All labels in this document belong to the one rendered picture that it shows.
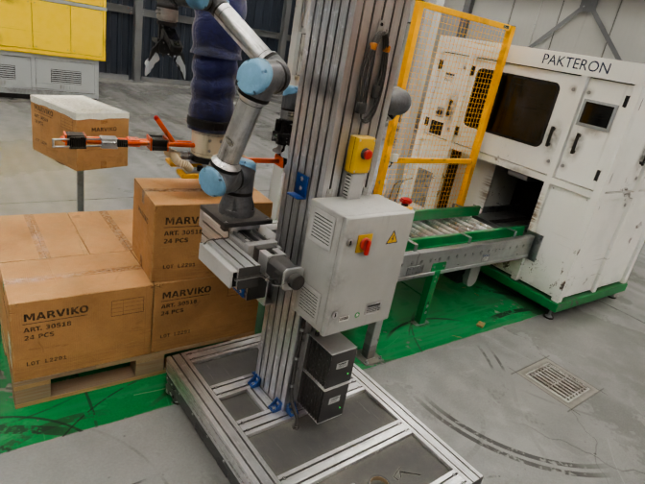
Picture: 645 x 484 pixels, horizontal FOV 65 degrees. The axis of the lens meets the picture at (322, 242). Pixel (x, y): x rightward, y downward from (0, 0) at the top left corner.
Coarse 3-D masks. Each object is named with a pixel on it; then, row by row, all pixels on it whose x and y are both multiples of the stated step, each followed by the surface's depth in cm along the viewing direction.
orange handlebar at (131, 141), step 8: (88, 136) 222; (96, 136) 224; (128, 136) 231; (128, 144) 227; (136, 144) 229; (144, 144) 231; (176, 144) 238; (184, 144) 241; (192, 144) 243; (256, 160) 237; (264, 160) 239; (272, 160) 241
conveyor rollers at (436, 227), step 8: (464, 216) 441; (416, 224) 394; (424, 224) 398; (432, 224) 402; (440, 224) 407; (448, 224) 411; (456, 224) 415; (464, 224) 420; (472, 224) 424; (480, 224) 428; (416, 232) 379; (424, 232) 384; (432, 232) 389; (440, 232) 385; (448, 232) 389; (456, 232) 394
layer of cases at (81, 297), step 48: (0, 240) 255; (48, 240) 264; (96, 240) 274; (0, 288) 241; (48, 288) 222; (96, 288) 229; (144, 288) 239; (192, 288) 255; (48, 336) 222; (96, 336) 235; (144, 336) 250; (192, 336) 267
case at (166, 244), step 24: (144, 192) 241; (168, 192) 246; (192, 192) 252; (144, 216) 244; (168, 216) 233; (192, 216) 239; (144, 240) 247; (168, 240) 238; (192, 240) 244; (144, 264) 250; (168, 264) 243; (192, 264) 249
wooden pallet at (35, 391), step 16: (0, 320) 262; (240, 336) 286; (160, 352) 259; (96, 368) 242; (128, 368) 262; (144, 368) 258; (160, 368) 263; (16, 384) 222; (32, 384) 226; (48, 384) 231; (64, 384) 243; (80, 384) 245; (96, 384) 247; (112, 384) 251; (16, 400) 225; (32, 400) 230; (48, 400) 234
